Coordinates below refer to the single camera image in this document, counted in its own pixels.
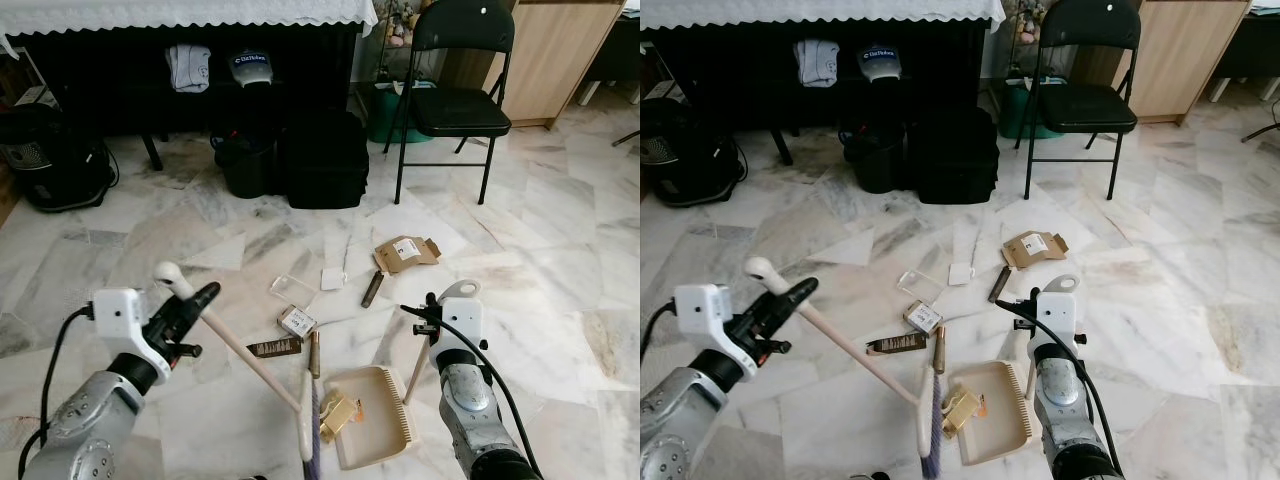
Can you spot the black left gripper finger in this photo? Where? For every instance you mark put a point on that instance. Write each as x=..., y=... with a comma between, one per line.
x=202, y=299
x=796, y=293

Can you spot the cream broom with purple bristles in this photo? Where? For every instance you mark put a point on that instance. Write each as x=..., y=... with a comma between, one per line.
x=250, y=361
x=860, y=353

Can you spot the cream plastic dustpan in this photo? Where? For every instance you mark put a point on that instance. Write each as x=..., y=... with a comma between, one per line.
x=385, y=435
x=1005, y=425

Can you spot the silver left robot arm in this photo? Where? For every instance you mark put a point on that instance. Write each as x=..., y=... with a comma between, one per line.
x=690, y=420
x=90, y=425

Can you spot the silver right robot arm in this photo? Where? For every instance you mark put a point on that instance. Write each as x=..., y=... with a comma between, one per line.
x=470, y=400
x=1065, y=395

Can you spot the black round floor appliance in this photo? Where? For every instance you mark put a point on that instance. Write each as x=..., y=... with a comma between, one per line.
x=55, y=165
x=690, y=160

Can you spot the long brown stick wrapper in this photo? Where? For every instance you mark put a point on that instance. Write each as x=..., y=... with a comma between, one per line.
x=999, y=285
x=372, y=290

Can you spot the cardboard box with white label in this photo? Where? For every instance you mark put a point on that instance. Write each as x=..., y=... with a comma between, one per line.
x=1035, y=250
x=405, y=255

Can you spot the white square card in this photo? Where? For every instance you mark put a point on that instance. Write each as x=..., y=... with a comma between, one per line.
x=333, y=279
x=961, y=275

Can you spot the dark brown flat wrapper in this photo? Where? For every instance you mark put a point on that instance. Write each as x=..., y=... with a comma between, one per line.
x=275, y=348
x=897, y=344

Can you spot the clear plastic box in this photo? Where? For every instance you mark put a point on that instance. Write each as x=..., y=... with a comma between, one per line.
x=294, y=290
x=921, y=286

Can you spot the short brown tube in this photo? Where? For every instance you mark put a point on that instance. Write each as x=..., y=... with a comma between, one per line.
x=939, y=350
x=315, y=355

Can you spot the small box with label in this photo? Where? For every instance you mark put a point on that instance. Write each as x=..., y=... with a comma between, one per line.
x=923, y=318
x=298, y=322

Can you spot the black bucket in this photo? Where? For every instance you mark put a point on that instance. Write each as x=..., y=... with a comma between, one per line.
x=244, y=165
x=872, y=160

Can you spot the black fabric suitcase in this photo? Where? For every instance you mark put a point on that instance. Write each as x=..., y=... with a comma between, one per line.
x=324, y=160
x=952, y=155

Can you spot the green plastic container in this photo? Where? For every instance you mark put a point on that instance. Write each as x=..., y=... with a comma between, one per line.
x=385, y=120
x=1015, y=115

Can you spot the black folding chair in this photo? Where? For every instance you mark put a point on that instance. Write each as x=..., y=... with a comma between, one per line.
x=1088, y=108
x=460, y=112

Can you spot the grey folded garment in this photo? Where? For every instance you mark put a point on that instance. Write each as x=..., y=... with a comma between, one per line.
x=188, y=68
x=817, y=63

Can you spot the black draped table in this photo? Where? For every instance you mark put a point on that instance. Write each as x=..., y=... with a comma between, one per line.
x=740, y=65
x=100, y=70

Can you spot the white and blue printed bag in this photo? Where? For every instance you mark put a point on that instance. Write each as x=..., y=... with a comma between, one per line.
x=254, y=68
x=881, y=63

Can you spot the light wooden cabinet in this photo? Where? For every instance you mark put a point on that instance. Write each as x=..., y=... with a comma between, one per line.
x=560, y=60
x=1185, y=55

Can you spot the small decor figurines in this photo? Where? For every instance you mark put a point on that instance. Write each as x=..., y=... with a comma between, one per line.
x=397, y=22
x=1027, y=20

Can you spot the white lace tablecloth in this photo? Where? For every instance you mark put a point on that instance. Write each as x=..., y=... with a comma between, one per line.
x=180, y=10
x=820, y=8

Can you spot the black chair base leg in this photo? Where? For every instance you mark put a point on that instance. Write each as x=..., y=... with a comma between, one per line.
x=1265, y=125

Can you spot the dark desk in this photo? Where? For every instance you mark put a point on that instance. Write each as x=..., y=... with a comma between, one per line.
x=622, y=50
x=1250, y=45

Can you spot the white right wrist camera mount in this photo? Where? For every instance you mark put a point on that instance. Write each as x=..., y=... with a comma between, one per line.
x=460, y=325
x=1060, y=318

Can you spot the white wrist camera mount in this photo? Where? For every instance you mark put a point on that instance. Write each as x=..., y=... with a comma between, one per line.
x=700, y=315
x=118, y=318
x=1060, y=318
x=460, y=325

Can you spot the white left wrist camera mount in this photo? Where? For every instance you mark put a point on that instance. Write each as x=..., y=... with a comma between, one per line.
x=700, y=315
x=118, y=318

